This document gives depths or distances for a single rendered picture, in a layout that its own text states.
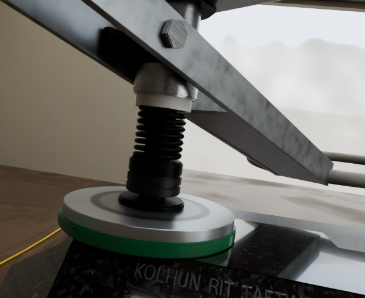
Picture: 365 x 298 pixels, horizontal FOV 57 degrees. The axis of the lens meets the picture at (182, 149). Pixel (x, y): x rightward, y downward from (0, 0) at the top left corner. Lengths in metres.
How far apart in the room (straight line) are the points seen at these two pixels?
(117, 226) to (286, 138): 0.32
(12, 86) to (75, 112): 1.24
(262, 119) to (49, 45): 5.91
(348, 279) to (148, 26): 0.31
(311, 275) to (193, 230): 0.12
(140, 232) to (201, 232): 0.06
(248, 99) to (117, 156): 5.20
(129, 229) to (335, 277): 0.21
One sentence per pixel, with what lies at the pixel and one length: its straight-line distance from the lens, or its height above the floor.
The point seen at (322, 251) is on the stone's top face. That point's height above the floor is 0.87.
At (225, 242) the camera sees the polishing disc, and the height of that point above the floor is 0.88.
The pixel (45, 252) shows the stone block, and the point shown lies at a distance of 0.41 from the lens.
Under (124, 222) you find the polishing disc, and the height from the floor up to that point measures 0.89.
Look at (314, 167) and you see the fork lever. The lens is 0.67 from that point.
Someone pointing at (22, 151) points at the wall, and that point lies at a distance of 6.39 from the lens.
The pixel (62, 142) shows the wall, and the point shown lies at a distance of 5.99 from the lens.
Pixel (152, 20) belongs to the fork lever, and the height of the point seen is 1.09.
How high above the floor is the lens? 0.99
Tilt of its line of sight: 3 degrees down
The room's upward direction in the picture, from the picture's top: 7 degrees clockwise
